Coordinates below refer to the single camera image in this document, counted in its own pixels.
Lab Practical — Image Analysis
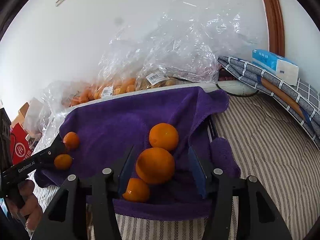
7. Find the purple towel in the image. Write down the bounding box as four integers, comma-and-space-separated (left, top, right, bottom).
34, 86, 242, 222

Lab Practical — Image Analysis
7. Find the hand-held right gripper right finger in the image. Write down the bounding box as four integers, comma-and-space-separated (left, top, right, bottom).
187, 145, 293, 240

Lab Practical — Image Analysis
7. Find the blue and white tissue pack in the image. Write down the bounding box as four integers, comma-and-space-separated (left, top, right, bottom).
251, 49, 300, 86

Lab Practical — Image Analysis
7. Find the clear bag of oranges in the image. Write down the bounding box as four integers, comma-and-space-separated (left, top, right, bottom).
62, 52, 140, 108

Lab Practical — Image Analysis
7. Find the small orange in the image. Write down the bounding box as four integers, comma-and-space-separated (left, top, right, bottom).
122, 177, 151, 203
54, 154, 73, 170
63, 131, 80, 151

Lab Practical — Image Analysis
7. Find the person's left hand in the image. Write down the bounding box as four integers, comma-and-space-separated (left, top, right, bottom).
15, 179, 44, 232

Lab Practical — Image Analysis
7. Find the empty clear plastic bag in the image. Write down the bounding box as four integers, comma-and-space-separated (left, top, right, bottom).
24, 80, 75, 142

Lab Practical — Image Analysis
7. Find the red paper bag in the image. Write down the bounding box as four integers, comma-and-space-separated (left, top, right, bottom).
10, 123, 38, 165

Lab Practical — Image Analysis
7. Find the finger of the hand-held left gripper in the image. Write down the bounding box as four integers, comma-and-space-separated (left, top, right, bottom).
37, 135, 68, 168

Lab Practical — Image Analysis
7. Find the grey checked folded cloth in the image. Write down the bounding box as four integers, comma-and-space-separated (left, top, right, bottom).
217, 56, 320, 151

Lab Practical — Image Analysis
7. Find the large orange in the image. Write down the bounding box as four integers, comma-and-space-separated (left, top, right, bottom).
149, 123, 179, 152
135, 147, 175, 185

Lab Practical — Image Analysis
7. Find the brown wooden door frame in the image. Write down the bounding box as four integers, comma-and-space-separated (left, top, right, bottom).
255, 0, 286, 58

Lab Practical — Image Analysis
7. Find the clear bag of brown fruit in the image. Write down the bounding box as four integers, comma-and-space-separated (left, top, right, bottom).
135, 64, 220, 91

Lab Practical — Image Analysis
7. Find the crumpled clear plastic wrap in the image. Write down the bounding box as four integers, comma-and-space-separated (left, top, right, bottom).
140, 1, 257, 83

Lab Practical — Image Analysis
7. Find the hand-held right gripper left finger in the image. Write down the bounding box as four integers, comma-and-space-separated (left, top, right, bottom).
31, 144, 136, 240

